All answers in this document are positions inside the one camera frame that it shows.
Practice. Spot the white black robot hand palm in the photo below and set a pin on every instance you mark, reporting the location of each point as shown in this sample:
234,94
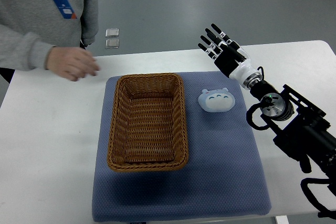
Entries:
238,70

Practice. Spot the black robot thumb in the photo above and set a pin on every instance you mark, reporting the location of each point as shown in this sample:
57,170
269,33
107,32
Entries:
236,55

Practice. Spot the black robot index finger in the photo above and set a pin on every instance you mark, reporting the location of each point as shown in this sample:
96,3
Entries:
223,37

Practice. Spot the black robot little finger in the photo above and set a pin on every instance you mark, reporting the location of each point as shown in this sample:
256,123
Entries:
208,51

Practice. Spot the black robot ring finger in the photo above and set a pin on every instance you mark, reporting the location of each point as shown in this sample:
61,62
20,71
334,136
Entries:
210,44

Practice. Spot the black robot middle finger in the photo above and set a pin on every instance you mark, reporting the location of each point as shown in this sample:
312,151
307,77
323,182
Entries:
216,40

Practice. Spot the blue plush toy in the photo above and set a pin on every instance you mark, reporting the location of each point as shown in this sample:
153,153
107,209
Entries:
216,101

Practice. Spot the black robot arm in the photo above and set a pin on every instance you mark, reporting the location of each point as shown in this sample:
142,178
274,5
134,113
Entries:
299,125

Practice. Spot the grey sweater forearm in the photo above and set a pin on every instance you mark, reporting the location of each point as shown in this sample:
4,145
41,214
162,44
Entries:
23,52

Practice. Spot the brown wicker basket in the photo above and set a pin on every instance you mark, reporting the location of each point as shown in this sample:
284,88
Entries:
148,130

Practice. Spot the person's bare hand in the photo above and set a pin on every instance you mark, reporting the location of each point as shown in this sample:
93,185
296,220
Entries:
72,63

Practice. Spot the upper metal floor plate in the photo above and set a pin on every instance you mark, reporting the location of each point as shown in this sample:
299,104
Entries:
112,32

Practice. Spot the metal floor plate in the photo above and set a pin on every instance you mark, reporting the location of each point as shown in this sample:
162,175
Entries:
112,43
112,32

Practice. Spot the lower metal floor plate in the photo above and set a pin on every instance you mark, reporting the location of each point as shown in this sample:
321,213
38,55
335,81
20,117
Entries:
112,43

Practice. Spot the blue padded mat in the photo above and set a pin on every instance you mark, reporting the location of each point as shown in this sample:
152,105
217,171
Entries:
223,177

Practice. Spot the blue id badge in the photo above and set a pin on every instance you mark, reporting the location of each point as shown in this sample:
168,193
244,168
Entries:
65,9

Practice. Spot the grey sweater torso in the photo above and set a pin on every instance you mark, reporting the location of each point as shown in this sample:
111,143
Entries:
43,18

